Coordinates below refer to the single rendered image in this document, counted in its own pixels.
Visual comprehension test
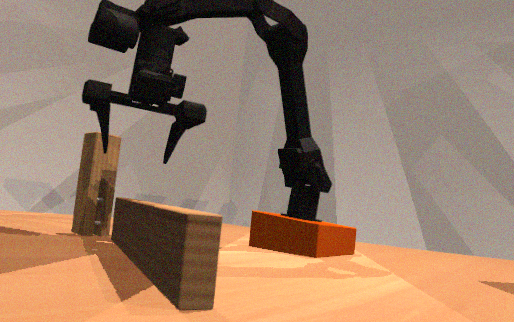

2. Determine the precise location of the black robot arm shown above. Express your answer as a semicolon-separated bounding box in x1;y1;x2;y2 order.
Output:
88;0;332;222

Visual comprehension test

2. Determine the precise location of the brown wooden post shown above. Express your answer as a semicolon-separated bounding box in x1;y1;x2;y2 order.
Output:
71;132;121;236

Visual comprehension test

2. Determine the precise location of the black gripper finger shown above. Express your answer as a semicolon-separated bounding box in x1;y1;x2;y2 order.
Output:
89;100;110;154
163;118;196;164

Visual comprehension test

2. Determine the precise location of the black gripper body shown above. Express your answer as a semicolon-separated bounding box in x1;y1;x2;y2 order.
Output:
82;55;207;126

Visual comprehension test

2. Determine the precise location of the brown wooden rail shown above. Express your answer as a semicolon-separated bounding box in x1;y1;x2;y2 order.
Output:
111;197;223;311

